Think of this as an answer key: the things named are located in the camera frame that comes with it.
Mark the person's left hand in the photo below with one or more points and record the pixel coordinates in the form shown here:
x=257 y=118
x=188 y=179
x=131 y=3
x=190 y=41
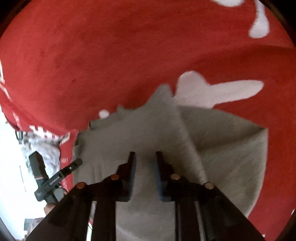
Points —
x=49 y=208

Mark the red printed blanket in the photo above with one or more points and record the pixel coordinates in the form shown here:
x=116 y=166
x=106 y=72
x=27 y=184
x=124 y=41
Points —
x=115 y=58

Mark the grey sweater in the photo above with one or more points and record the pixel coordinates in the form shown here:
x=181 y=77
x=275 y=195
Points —
x=219 y=150

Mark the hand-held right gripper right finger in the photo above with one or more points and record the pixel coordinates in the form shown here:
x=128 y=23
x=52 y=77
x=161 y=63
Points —
x=159 y=183

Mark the white patterned cloth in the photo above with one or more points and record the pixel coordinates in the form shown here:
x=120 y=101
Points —
x=46 y=144

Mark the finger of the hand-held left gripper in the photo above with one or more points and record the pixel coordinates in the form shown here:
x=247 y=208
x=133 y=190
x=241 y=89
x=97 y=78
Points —
x=66 y=170
x=37 y=163

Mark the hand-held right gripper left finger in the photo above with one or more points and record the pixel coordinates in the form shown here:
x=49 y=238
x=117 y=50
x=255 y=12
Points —
x=133 y=176

